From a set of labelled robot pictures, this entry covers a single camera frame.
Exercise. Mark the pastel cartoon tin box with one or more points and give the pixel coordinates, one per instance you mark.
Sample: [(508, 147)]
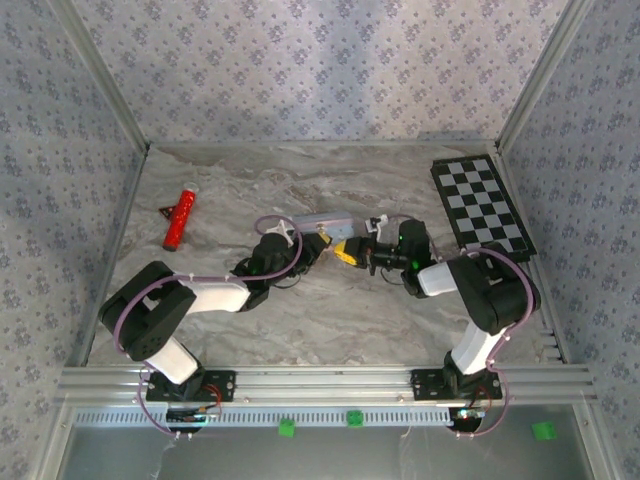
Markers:
[(325, 220)]

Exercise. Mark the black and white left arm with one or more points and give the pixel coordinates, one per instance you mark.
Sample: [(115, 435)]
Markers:
[(150, 310)]

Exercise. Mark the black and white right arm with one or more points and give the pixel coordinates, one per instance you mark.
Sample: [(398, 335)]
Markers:
[(495, 295)]

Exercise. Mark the black and white checkerboard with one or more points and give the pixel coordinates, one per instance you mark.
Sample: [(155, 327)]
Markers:
[(480, 205)]

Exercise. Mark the red glitter tube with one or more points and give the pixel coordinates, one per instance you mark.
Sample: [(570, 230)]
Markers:
[(180, 217)]

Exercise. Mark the black triangle marker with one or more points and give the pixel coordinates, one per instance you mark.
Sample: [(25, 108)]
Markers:
[(165, 212)]

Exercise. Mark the green block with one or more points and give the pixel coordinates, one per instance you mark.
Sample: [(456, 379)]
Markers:
[(544, 431), (286, 428), (355, 419)]

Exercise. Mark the grey metal sheet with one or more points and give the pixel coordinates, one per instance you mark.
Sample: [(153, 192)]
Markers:
[(325, 455)]

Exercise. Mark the aluminium back rail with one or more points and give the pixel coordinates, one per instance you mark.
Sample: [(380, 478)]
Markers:
[(325, 144)]

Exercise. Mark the wide aluminium mounting rail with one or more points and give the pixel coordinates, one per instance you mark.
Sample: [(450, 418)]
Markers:
[(325, 385)]

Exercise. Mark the aluminium side rail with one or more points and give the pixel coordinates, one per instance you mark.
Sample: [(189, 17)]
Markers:
[(540, 280), (107, 260)]

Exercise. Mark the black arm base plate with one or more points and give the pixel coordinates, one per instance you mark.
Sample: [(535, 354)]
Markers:
[(425, 385), (222, 385)]

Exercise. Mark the aluminium frame post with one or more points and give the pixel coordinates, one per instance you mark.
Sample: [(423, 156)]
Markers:
[(100, 80), (545, 70)]

